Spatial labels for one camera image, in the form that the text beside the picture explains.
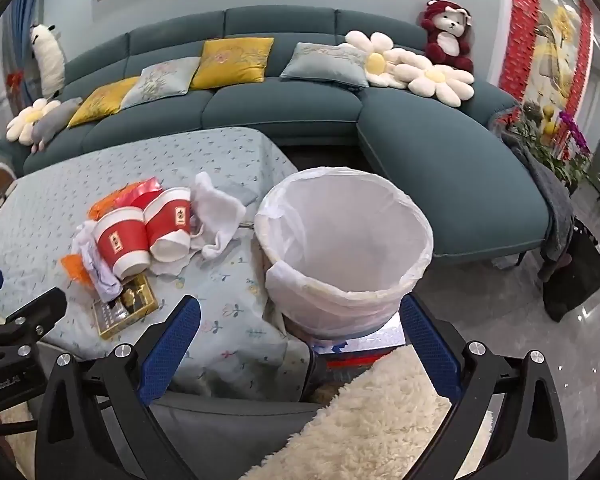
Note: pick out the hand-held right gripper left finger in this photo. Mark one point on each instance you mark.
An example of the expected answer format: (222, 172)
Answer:
(172, 345)

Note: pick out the floral light blue tablecloth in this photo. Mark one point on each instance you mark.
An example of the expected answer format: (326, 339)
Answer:
(215, 305)

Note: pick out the red bordered wall painting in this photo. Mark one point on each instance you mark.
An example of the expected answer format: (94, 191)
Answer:
(545, 40)

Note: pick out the red and white plush monkey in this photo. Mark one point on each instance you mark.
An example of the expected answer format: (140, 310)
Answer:
(447, 35)

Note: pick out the white daisy cushion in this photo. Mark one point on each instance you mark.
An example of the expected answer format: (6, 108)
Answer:
(377, 60)
(27, 120)
(437, 82)

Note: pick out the grey seat cushion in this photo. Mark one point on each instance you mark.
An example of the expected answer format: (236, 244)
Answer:
(225, 435)

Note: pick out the green potted plant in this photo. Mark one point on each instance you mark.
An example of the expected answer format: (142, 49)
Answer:
(545, 155)

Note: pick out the orange plastic wrapper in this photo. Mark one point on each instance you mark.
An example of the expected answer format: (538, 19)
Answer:
(105, 202)

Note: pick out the blue curtain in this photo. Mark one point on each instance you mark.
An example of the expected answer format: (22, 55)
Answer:
(17, 35)

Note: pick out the cream fluffy rug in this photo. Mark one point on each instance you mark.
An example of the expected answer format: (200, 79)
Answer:
(375, 420)

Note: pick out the red foil wrapper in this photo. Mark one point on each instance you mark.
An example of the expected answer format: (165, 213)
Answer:
(142, 191)

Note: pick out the gold chocolate box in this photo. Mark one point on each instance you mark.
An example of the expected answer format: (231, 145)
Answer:
(127, 310)

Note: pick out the white plush animal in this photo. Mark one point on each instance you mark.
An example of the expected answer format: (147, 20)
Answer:
(50, 60)

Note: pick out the black bag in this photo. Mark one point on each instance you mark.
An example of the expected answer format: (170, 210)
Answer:
(577, 270)

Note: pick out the grey plush mouse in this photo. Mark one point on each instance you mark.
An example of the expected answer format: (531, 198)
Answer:
(55, 122)

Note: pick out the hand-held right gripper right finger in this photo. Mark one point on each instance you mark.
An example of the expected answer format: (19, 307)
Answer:
(430, 345)

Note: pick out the teal sectional sofa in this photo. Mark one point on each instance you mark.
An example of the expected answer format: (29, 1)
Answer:
(430, 160)

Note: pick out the light blue embroidered cushion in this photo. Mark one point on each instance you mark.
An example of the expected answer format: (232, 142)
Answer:
(162, 82)
(325, 65)

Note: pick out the trash bin with white liner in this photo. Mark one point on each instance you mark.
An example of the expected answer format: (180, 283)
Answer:
(345, 240)

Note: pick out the silver box with red print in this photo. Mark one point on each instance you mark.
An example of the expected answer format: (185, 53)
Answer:
(370, 347)

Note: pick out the crumpled white tissue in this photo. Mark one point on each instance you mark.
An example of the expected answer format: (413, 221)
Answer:
(100, 275)
(220, 210)

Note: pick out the red paper cup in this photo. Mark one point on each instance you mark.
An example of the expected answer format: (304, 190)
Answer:
(167, 220)
(117, 242)

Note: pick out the yellow embroidered cushion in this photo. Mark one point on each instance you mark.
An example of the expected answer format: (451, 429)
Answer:
(232, 62)
(102, 102)

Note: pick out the purple orchid plant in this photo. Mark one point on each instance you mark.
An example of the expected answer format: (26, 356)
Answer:
(577, 132)

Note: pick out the grey throw blanket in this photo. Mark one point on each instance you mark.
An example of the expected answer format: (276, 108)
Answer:
(550, 195)

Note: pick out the small orange wrapper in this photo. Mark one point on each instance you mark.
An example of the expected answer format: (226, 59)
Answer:
(75, 267)

